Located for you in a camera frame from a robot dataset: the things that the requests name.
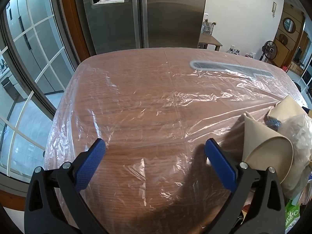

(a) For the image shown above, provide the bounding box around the white-framed glass door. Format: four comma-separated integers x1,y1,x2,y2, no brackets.
0,0,82,183

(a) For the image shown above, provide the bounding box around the clear plastic bag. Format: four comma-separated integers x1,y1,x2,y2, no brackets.
277,114,312,173

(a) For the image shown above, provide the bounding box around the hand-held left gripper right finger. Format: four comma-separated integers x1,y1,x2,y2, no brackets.
204,138,286,234

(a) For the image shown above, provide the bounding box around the stainless steel refrigerator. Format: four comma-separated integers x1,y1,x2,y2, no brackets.
73,0,208,56

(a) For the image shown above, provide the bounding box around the black floor fan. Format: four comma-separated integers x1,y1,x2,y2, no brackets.
259,41,277,61

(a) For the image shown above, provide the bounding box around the crushed brown paper cup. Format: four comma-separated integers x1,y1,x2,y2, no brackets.
268,95,308,127
242,112,294,184

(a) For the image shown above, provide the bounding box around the green white printed bag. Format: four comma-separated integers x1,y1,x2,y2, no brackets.
285,199,301,232

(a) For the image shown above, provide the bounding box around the small wooden side table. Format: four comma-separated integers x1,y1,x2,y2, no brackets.
199,34,223,51

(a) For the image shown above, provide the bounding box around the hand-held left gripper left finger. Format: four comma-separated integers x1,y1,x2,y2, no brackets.
24,138,108,234

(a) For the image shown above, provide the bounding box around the wooden cabinet with round mirror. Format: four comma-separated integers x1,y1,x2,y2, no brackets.
273,4,306,71

